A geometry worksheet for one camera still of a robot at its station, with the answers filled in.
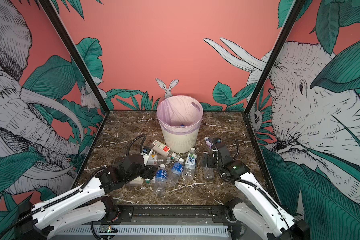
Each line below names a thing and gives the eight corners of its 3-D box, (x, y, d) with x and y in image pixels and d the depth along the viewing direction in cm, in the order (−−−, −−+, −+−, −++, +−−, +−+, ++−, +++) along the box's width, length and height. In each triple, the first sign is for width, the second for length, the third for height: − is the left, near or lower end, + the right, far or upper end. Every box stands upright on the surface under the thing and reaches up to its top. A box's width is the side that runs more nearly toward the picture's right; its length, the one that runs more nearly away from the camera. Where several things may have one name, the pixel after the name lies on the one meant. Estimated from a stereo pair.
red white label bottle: (151, 150, 99) (150, 145, 94) (155, 144, 102) (154, 139, 97) (177, 162, 94) (177, 157, 89) (180, 156, 96) (180, 151, 91)
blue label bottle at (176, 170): (165, 183, 86) (164, 180, 82) (177, 159, 96) (177, 155, 91) (175, 188, 84) (175, 185, 80) (186, 163, 94) (186, 159, 90)
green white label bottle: (183, 177, 88) (183, 173, 83) (188, 150, 100) (188, 145, 95) (194, 179, 88) (194, 175, 83) (197, 152, 100) (198, 147, 95)
